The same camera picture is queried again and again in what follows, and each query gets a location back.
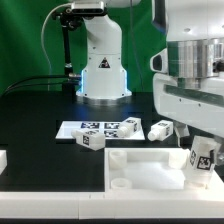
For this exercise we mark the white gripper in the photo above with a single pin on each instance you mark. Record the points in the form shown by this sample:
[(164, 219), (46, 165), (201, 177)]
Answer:
[(202, 109)]

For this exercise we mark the white square tabletop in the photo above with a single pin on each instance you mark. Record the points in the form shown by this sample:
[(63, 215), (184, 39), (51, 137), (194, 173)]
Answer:
[(142, 169)]

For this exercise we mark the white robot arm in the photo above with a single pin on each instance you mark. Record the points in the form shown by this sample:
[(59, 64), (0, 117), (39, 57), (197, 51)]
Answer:
[(188, 85)]

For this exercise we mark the white marker sheet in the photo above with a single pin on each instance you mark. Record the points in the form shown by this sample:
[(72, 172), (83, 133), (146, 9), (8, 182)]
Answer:
[(109, 129)]

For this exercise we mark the black camera stand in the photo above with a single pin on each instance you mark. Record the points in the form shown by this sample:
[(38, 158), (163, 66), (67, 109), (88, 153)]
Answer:
[(69, 22)]

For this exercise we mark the grey camera on stand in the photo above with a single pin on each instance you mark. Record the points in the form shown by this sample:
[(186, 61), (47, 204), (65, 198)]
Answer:
[(88, 8)]

